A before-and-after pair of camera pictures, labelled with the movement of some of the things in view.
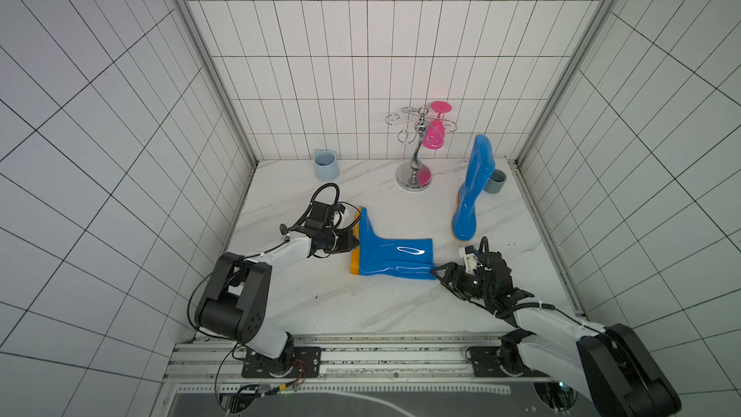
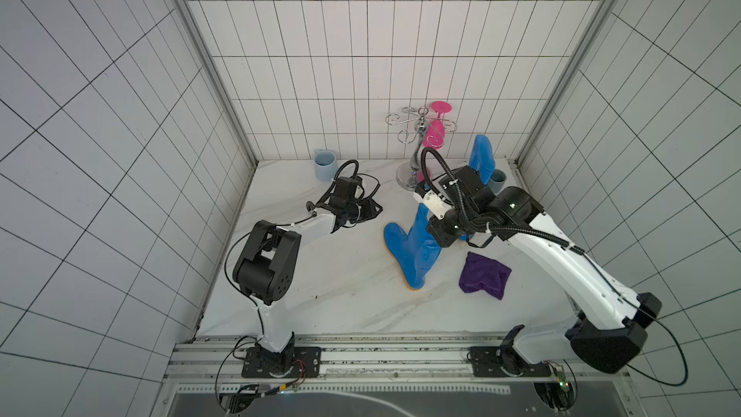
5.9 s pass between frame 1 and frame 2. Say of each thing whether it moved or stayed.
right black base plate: stayed
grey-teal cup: stayed
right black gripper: moved
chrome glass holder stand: stayed
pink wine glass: stayed
